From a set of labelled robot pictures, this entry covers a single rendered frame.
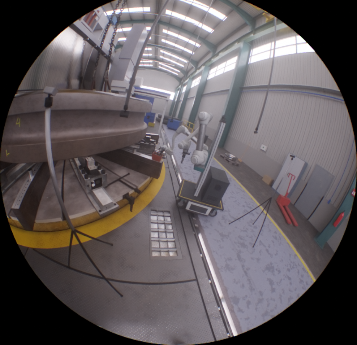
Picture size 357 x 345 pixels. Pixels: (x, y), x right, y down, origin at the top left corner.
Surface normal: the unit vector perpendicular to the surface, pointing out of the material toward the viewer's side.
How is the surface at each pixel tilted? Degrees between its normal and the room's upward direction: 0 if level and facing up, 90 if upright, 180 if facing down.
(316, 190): 90
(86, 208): 0
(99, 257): 0
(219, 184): 90
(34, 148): 90
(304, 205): 90
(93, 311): 0
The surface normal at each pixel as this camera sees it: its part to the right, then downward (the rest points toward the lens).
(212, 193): -0.17, 0.37
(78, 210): 0.26, -0.88
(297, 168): -0.95, -0.17
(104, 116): 0.85, 0.41
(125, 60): 0.17, 0.45
